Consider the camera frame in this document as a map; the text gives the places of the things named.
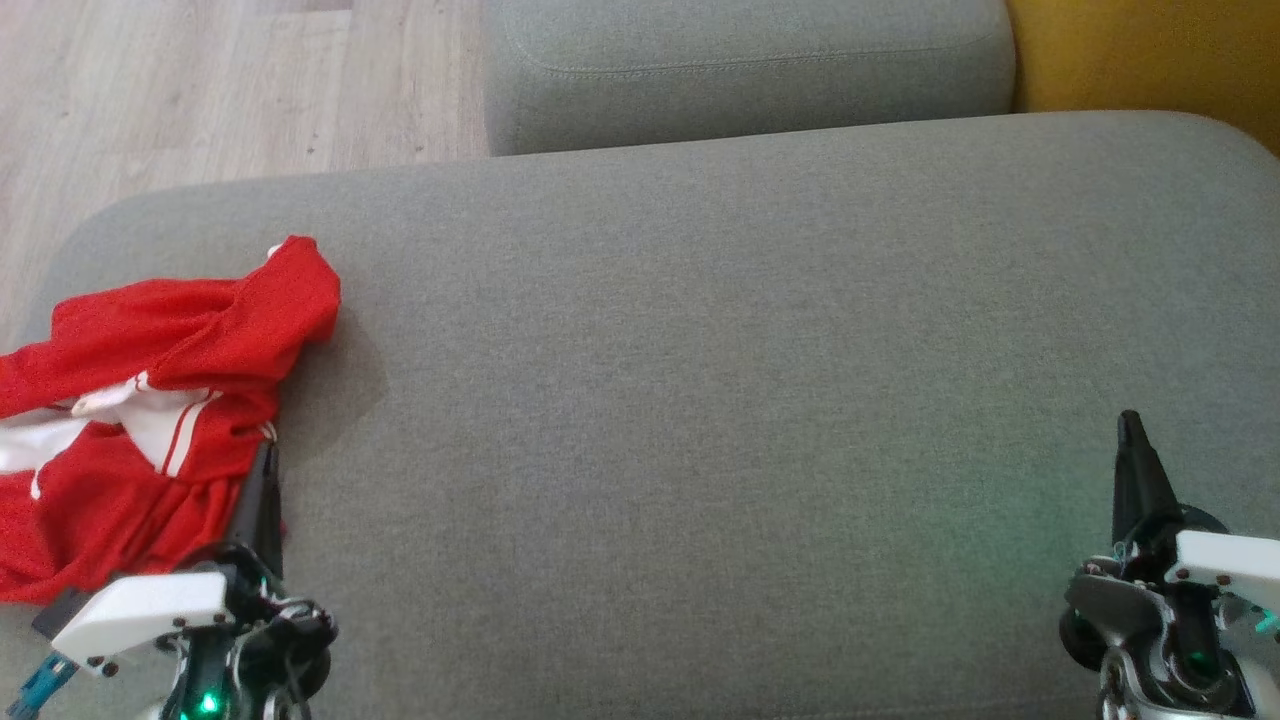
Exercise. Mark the large grey sofa seat cushion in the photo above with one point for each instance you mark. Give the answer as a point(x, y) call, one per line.
point(700, 400)

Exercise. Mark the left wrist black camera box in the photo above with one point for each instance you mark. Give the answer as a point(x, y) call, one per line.
point(62, 612)

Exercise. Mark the small grey sofa cushion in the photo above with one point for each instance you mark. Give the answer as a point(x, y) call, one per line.
point(750, 70)

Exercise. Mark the red mesh sports shorts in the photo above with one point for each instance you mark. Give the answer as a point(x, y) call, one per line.
point(250, 310)

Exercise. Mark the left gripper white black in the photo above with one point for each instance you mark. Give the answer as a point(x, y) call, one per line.
point(150, 610)

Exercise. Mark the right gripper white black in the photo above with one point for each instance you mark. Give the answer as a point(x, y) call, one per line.
point(1225, 565)

